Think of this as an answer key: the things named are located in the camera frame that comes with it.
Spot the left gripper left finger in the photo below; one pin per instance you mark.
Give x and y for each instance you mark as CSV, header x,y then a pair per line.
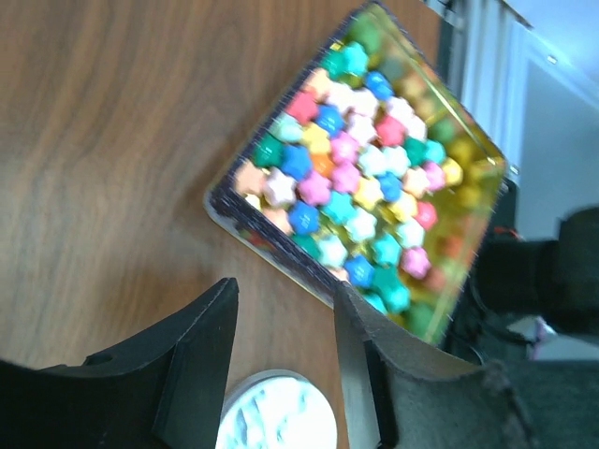
x,y
161,388

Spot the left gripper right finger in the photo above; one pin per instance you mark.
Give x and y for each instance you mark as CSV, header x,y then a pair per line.
x,y
401,392

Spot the tray of paper stars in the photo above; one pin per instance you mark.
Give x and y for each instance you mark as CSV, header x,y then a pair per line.
x,y
367,170

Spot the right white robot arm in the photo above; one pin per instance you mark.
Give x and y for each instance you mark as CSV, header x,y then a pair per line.
x,y
532,299

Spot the white jar lid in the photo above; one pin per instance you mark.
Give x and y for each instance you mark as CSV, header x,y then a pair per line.
x,y
277,408

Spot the aluminium frame rail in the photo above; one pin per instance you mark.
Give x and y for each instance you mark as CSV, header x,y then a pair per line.
x,y
485,49

